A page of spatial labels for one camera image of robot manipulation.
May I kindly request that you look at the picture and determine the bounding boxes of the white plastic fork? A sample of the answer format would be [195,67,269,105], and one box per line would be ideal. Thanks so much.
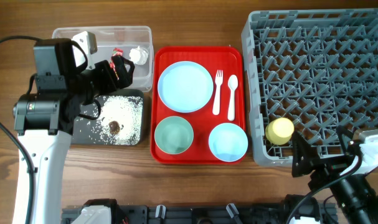
[212,70,224,115]

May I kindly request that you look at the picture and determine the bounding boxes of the red snack wrapper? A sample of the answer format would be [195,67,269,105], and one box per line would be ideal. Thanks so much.
[109,47,123,79]

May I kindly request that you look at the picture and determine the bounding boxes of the white plastic spoon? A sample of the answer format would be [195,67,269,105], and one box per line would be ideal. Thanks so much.
[227,75,238,121]

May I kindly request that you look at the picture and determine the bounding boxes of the green bowl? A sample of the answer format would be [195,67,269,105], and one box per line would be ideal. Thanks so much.
[154,116,194,155]

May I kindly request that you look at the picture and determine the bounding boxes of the white tissue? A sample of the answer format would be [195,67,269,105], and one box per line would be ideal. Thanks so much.
[129,46,149,65]

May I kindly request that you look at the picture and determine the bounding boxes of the red serving tray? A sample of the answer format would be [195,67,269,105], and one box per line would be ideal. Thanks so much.
[150,46,246,165]

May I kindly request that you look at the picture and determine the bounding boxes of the grey dishwasher rack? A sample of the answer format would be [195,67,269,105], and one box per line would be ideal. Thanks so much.
[241,8,378,166]

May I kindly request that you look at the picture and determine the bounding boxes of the rice and food scraps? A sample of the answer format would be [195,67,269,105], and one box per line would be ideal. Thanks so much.
[82,95,144,146]

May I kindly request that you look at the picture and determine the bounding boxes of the light blue plate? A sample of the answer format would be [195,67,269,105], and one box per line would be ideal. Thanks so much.
[157,61,214,113]

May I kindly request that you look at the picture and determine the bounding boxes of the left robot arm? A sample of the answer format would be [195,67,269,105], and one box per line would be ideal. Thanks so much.
[12,38,135,223]

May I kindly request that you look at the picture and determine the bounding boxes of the light blue bowl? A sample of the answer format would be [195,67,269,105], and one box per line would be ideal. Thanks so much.
[208,123,248,162]

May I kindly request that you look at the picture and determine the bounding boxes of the yellow cup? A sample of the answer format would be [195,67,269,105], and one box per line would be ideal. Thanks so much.
[265,118,295,145]

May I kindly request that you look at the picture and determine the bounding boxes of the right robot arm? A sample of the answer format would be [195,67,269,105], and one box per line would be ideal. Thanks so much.
[285,126,378,223]

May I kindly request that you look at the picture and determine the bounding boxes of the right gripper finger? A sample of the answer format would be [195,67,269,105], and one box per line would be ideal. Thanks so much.
[336,125,357,156]
[291,131,319,177]

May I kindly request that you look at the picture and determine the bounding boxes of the clear plastic bin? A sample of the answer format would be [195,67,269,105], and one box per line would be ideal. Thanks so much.
[52,26,154,92]

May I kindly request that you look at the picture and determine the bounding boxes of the black waste tray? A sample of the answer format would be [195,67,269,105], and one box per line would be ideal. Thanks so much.
[64,88,146,146]

